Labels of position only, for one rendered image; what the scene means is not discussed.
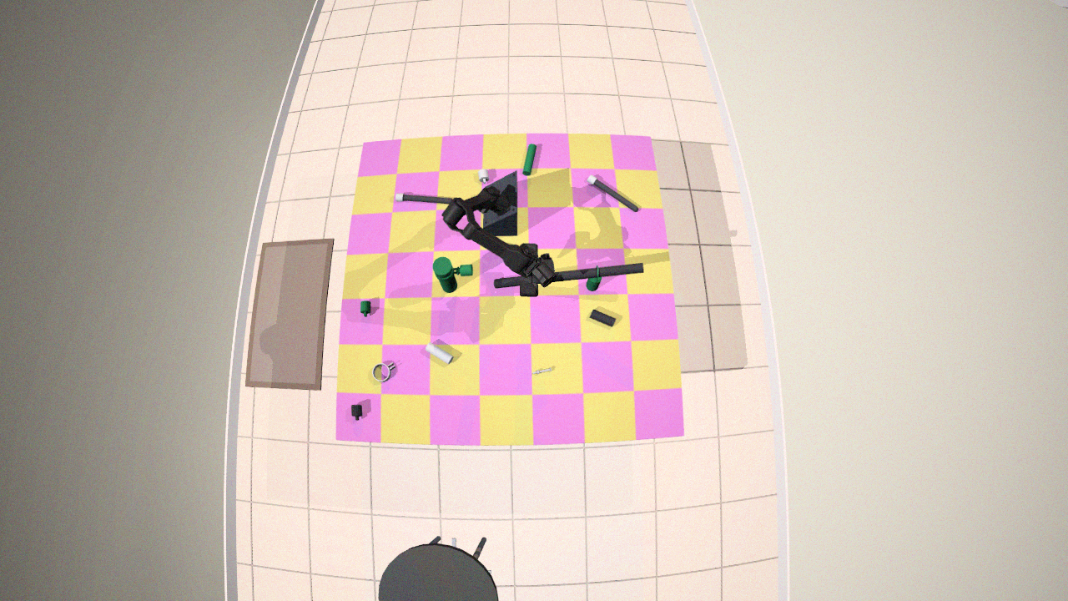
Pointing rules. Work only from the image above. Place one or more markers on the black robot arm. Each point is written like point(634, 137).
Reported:
point(516, 257)

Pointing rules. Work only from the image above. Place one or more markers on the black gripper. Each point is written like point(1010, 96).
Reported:
point(530, 289)

